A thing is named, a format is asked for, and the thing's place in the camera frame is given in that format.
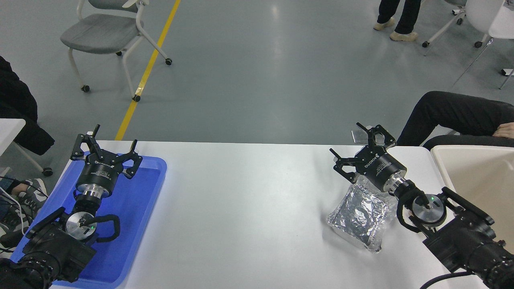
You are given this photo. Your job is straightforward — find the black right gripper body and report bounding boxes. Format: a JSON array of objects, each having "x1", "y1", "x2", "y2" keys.
[{"x1": 355, "y1": 145, "x2": 407, "y2": 191}]

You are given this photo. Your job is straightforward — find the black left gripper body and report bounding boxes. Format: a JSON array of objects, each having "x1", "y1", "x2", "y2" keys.
[{"x1": 77, "y1": 151, "x2": 126, "y2": 188}]

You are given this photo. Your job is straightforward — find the person's hand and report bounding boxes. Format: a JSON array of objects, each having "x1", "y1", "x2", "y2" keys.
[{"x1": 493, "y1": 122, "x2": 514, "y2": 139}]

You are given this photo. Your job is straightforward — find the metal floor plate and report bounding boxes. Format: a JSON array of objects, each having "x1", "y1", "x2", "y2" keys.
[{"x1": 351, "y1": 129, "x2": 372, "y2": 144}]

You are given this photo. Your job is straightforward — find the blue plastic tray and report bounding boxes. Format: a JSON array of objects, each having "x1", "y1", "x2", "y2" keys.
[{"x1": 10, "y1": 155, "x2": 167, "y2": 289}]

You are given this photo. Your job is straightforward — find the crumpled silver foil tray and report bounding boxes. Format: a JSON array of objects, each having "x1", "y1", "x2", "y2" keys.
[{"x1": 326, "y1": 176, "x2": 400, "y2": 254}]

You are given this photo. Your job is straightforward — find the grey white sneaker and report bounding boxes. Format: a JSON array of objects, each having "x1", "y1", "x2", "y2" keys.
[{"x1": 11, "y1": 178, "x2": 49, "y2": 220}]

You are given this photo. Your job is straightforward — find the seated person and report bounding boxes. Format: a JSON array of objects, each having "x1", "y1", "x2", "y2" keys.
[{"x1": 396, "y1": 91, "x2": 514, "y2": 151}]

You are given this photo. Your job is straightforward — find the large pale bin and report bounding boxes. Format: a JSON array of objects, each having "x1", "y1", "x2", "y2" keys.
[{"x1": 430, "y1": 144, "x2": 514, "y2": 257}]

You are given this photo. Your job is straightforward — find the grey wheeled chair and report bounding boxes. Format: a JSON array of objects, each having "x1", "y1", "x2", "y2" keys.
[{"x1": 60, "y1": 0, "x2": 173, "y2": 102}]

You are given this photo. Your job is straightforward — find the standing person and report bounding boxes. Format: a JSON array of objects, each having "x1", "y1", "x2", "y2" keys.
[{"x1": 373, "y1": 0, "x2": 422, "y2": 42}]

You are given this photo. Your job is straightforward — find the white wheeled chair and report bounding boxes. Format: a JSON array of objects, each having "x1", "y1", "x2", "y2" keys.
[{"x1": 422, "y1": 0, "x2": 507, "y2": 49}]

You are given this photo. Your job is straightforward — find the white folding table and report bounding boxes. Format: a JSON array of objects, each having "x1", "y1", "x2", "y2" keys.
[{"x1": 450, "y1": 4, "x2": 514, "y2": 90}]

